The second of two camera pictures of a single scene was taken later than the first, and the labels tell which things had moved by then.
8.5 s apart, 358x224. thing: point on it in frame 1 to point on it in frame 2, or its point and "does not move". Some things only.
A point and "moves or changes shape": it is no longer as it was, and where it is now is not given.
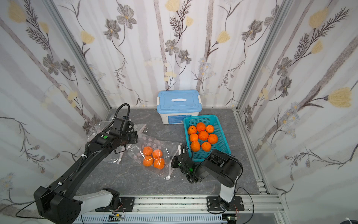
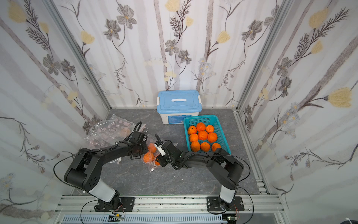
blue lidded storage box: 175,105 does not move
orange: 159,164 moves or changes shape
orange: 200,126 does not move
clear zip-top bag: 154,154 moves or changes shape
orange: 209,129 does not move
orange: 212,138 does not move
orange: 157,154 to 148,157
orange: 194,137 does not move
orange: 203,135 does not move
